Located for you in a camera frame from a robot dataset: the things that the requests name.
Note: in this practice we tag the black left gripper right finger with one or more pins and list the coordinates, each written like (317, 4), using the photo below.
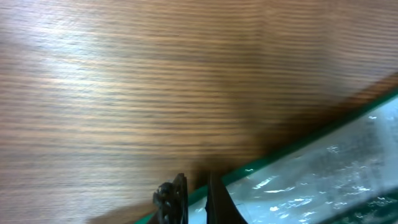
(220, 208)

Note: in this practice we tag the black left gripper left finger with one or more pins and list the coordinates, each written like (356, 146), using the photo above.
(171, 200)

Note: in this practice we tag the green 3M gloves package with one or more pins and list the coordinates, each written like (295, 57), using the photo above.
(345, 173)

